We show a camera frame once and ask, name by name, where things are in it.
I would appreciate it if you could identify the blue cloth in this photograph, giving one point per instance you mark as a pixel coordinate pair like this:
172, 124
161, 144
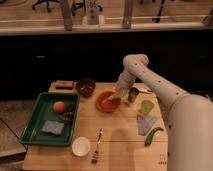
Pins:
145, 123

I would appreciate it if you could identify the dark maroon bowl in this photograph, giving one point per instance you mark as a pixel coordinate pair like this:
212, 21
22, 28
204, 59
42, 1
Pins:
85, 87

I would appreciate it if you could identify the green pepper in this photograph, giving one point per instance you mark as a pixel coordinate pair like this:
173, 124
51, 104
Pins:
149, 138

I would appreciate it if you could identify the dark red grapes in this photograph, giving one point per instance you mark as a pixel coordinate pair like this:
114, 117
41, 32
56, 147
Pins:
69, 113

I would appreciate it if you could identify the wooden block with black top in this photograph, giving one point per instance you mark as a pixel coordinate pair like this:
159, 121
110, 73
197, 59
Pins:
61, 84

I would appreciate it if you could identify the blue sponge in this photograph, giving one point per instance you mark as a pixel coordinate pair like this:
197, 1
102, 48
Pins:
53, 127

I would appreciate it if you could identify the green plastic cup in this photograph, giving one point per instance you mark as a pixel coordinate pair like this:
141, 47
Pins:
146, 107

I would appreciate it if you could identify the yellow banana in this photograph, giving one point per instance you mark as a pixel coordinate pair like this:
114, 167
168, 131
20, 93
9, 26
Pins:
114, 96

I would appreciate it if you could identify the red bowl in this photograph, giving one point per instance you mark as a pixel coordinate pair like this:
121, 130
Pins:
103, 104

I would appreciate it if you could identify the metal cup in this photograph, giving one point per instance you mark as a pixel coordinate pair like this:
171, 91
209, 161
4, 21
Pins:
132, 94

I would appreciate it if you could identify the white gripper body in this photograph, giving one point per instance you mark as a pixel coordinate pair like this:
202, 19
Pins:
123, 84

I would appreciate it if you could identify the orange fruit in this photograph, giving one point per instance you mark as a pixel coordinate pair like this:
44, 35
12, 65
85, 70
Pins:
59, 107

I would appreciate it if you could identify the metal fork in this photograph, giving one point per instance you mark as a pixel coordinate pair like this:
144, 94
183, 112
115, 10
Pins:
95, 155

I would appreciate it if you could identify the green plastic tray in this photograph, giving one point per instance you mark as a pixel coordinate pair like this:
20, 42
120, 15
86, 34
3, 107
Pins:
43, 110

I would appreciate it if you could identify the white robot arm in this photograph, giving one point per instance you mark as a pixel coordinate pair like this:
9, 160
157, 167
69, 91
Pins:
190, 124

